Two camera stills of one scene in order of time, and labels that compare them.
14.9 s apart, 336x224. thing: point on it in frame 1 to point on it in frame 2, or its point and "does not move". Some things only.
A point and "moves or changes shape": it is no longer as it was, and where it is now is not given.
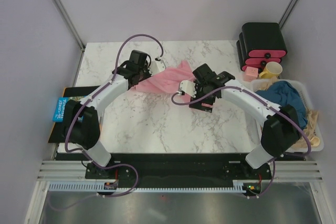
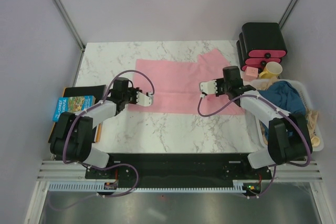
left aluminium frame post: [63, 10] does not move
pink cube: [251, 74] does not move
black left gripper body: [144, 72] to [130, 97]
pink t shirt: [168, 80] moves or changes shape
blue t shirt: [284, 93] does not move
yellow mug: [272, 69] does not move
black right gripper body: [201, 91] to [222, 87]
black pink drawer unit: [260, 43] does not move
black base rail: [174, 170] does not move
